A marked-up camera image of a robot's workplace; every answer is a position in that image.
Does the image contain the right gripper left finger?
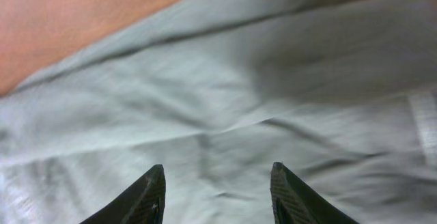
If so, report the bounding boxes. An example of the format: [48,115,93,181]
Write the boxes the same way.
[81,165,166,224]

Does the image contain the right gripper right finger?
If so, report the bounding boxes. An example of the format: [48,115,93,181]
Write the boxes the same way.
[270,162,358,224]

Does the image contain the grey shorts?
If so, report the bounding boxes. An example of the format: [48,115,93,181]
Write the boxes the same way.
[1,0,436,223]

